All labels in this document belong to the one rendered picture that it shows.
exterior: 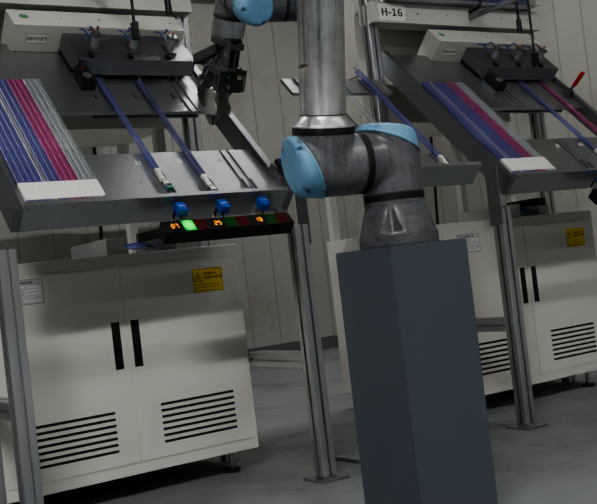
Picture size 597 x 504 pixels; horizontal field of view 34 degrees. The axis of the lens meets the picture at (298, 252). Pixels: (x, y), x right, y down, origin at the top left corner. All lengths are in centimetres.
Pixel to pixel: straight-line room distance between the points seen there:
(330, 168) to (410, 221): 18
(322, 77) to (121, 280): 98
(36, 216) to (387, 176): 77
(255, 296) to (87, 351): 380
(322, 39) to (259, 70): 472
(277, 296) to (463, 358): 452
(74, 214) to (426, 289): 81
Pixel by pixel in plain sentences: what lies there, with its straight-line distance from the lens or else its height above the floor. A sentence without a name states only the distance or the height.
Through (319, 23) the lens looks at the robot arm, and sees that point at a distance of 180.
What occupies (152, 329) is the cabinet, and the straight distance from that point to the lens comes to 259.
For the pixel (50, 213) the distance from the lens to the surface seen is 219.
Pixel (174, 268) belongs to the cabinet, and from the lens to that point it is 263.
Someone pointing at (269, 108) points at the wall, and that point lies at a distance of 648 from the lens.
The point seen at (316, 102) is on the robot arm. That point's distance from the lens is 180.
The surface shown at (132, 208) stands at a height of 71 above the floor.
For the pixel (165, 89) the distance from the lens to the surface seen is 274.
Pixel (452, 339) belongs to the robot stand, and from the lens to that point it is 185.
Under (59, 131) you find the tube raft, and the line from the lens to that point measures 243.
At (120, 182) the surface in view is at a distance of 232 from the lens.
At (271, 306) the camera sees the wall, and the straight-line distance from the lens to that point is 632.
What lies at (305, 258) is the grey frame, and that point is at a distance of 248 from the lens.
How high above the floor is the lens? 52
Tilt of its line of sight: 1 degrees up
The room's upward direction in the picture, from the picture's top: 7 degrees counter-clockwise
